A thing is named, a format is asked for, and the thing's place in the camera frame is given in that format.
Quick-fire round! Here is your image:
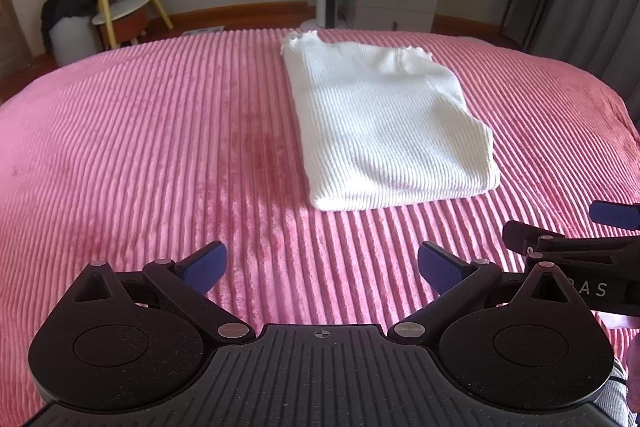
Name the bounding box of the pink ribbed blanket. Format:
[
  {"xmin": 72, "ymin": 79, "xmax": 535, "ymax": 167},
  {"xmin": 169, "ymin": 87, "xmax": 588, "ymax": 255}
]
[{"xmin": 0, "ymin": 28, "xmax": 640, "ymax": 427}]

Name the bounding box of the round white-topped stool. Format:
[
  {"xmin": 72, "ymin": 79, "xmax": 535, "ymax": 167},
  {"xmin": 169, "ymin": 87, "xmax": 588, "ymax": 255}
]
[{"xmin": 91, "ymin": 0, "xmax": 151, "ymax": 48}]

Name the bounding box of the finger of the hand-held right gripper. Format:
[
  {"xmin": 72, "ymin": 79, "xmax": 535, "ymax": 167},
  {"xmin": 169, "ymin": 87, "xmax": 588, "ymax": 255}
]
[
  {"xmin": 501, "ymin": 219, "xmax": 640, "ymax": 269},
  {"xmin": 589, "ymin": 200, "xmax": 640, "ymax": 231}
]

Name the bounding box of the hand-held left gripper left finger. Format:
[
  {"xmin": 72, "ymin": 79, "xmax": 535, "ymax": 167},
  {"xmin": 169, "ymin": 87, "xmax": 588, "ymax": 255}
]
[{"xmin": 64, "ymin": 241, "xmax": 255, "ymax": 343}]

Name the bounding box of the white ribbed knit top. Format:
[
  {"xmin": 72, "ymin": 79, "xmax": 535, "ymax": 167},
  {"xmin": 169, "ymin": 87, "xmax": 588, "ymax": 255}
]
[{"xmin": 279, "ymin": 30, "xmax": 501, "ymax": 212}]

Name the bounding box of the person's right forearm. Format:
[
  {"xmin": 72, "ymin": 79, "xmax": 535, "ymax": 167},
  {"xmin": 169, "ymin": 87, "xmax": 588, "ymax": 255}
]
[{"xmin": 606, "ymin": 334, "xmax": 640, "ymax": 427}]

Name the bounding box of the white waste bin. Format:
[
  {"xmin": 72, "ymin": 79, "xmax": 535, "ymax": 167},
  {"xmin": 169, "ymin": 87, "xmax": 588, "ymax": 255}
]
[{"xmin": 49, "ymin": 13, "xmax": 104, "ymax": 66}]

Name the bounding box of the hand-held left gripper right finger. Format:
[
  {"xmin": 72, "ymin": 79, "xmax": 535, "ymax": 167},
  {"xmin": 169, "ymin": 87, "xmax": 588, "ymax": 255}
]
[{"xmin": 389, "ymin": 241, "xmax": 582, "ymax": 343}]

